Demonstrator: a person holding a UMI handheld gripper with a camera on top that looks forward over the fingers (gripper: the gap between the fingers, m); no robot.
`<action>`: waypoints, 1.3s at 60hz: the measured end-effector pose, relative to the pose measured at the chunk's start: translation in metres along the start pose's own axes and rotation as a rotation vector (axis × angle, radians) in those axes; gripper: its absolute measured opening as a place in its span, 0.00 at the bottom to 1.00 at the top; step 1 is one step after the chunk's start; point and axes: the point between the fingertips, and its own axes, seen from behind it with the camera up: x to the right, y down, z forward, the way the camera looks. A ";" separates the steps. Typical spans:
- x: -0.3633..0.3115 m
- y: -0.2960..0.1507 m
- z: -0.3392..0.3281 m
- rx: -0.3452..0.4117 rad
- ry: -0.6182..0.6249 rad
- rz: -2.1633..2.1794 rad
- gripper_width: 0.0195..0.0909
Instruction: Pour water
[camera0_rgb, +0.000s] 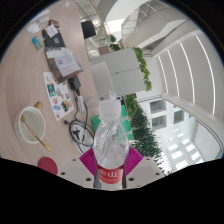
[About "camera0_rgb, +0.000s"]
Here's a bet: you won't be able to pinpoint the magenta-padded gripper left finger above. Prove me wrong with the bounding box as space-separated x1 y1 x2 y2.
57 147 100 188

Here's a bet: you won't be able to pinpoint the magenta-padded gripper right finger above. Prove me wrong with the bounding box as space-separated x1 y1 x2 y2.
123 146 165 188

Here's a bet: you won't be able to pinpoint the clear red-labelled water bottle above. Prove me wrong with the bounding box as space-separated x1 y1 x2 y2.
92 99 130 191

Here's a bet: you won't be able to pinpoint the flat round red coaster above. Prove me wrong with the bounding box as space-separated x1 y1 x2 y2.
37 156 59 176

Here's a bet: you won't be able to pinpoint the row of green hedge plants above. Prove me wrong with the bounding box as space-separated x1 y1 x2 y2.
124 94 174 176

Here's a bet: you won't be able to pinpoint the green tote bag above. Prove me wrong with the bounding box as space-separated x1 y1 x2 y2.
90 104 134 141

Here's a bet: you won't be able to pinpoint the gold spoon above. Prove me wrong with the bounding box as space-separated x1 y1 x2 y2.
19 114 53 152

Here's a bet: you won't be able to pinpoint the white grid-pattern mug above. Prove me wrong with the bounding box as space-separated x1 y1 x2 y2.
13 100 47 145

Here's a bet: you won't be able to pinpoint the clear sports bottle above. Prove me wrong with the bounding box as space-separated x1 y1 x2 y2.
84 90 118 109

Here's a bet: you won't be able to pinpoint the colourful sticker sheet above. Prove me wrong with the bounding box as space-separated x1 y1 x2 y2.
42 71 75 122

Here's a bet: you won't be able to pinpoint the white cabinet topped with plants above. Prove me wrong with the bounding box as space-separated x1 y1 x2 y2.
89 46 153 98

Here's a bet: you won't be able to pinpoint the ceiling light strips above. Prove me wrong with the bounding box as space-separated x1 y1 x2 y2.
156 34 218 116

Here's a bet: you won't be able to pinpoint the open notebook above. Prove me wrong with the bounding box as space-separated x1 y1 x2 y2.
44 46 84 84

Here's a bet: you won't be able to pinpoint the wooden planter with plants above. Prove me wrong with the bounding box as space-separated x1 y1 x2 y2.
98 34 121 56

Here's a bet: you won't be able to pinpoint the small teal box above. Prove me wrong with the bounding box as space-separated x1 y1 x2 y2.
31 35 44 51

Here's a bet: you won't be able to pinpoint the black chair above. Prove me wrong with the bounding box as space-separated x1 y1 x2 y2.
80 20 97 40

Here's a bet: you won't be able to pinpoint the white computer mouse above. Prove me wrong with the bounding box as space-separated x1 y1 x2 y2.
26 22 42 34

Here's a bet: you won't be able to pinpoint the black cables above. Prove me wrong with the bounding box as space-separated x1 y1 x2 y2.
64 96 96 154

